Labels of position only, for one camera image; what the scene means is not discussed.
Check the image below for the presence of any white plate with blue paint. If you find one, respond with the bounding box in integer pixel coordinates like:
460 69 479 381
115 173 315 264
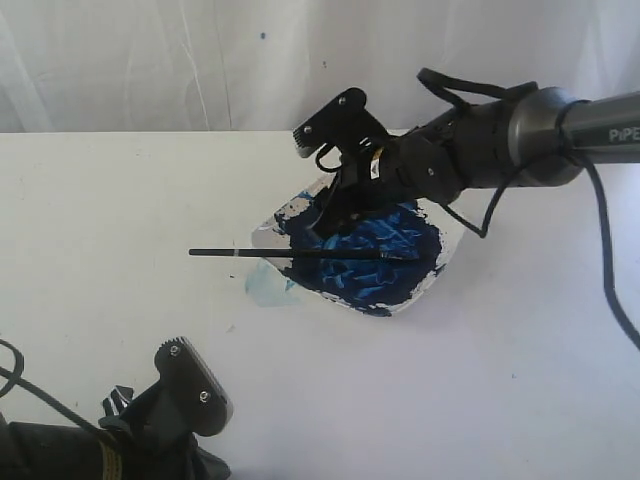
245 174 464 317

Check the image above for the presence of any white paper sheet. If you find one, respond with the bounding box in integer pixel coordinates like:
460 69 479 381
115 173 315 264
205 284 639 479

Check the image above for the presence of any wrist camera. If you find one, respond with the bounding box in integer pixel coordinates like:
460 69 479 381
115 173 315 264
154 337 234 437
293 87 390 158

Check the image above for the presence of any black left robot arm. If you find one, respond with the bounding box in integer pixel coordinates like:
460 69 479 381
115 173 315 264
1 383 233 479

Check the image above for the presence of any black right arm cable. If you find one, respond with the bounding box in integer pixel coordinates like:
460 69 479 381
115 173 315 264
416 67 640 351

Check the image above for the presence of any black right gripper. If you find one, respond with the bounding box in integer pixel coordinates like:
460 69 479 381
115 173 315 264
309 107 515 236

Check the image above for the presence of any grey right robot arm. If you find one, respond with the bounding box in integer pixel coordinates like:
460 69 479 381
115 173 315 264
294 84 639 238

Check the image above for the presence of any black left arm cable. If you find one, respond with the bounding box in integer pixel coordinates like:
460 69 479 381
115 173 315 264
0 339 101 434

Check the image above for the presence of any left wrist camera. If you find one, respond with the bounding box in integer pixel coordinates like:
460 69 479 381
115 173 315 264
154 337 234 437

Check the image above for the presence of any black paintbrush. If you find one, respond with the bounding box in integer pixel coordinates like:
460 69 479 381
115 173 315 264
188 247 420 262

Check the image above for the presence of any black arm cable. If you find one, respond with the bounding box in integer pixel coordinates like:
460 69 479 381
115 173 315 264
416 67 640 351
0 339 101 434

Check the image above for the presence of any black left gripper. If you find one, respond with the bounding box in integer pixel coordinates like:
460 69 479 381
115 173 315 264
99 383 231 479

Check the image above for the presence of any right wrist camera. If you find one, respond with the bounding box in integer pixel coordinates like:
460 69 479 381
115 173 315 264
293 87 390 158

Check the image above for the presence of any white backdrop cloth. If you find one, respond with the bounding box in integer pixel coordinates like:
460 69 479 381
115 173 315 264
1 1 639 133

